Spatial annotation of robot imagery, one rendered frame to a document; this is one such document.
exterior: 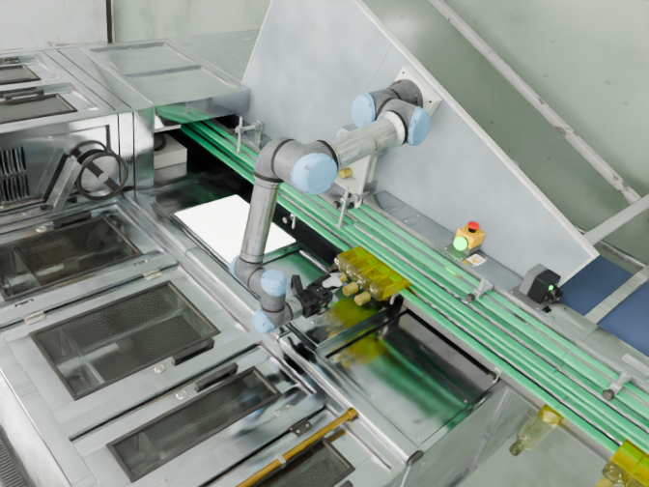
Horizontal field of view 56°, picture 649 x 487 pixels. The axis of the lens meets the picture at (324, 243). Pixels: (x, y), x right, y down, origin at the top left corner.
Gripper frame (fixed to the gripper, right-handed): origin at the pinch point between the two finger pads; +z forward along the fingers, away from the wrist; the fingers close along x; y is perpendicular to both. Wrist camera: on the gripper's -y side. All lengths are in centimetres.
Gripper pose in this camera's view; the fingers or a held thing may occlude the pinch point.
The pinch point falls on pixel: (335, 280)
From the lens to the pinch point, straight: 206.5
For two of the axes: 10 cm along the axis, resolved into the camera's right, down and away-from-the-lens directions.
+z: 7.2, -3.0, 6.2
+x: 1.6, -8.0, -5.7
